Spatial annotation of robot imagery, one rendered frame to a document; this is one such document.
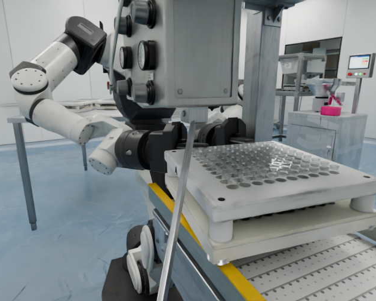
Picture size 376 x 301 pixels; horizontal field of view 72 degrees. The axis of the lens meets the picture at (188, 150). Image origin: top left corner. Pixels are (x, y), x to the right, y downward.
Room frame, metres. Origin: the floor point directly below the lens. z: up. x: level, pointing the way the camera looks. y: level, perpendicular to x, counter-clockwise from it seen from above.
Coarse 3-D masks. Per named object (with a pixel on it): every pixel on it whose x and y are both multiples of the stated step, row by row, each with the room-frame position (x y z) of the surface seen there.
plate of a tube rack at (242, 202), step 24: (240, 144) 0.52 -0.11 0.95; (192, 168) 0.37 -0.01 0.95; (192, 192) 0.31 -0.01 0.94; (216, 192) 0.28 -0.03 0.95; (240, 192) 0.28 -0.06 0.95; (264, 192) 0.28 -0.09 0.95; (288, 192) 0.28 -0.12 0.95; (312, 192) 0.28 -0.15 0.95; (336, 192) 0.29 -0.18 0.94; (360, 192) 0.31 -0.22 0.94; (216, 216) 0.25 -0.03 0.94; (240, 216) 0.26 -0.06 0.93
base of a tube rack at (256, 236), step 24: (192, 216) 0.32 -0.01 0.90; (264, 216) 0.31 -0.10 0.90; (288, 216) 0.31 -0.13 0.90; (312, 216) 0.31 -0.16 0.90; (336, 216) 0.31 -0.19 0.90; (360, 216) 0.31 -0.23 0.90; (240, 240) 0.26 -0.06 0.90; (264, 240) 0.27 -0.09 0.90; (288, 240) 0.28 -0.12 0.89; (312, 240) 0.29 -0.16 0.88
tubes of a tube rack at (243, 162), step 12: (264, 144) 0.48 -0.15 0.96; (216, 156) 0.40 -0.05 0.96; (228, 156) 0.40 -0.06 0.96; (240, 156) 0.40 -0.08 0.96; (252, 156) 0.41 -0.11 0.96; (264, 156) 0.40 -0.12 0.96; (276, 156) 0.40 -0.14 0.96; (288, 156) 0.40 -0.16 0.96; (300, 156) 0.39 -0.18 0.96; (228, 168) 0.34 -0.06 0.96; (240, 168) 0.34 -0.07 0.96; (252, 168) 0.34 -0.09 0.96; (264, 168) 0.35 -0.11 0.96; (276, 168) 0.34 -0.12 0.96; (288, 168) 0.34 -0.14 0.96
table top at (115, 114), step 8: (80, 112) 2.07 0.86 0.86; (88, 112) 2.07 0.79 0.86; (96, 112) 2.07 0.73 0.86; (104, 112) 2.07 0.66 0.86; (112, 112) 2.07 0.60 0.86; (8, 120) 1.73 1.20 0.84; (16, 120) 1.73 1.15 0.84; (24, 120) 1.74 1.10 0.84; (120, 120) 1.80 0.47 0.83; (168, 120) 1.84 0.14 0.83
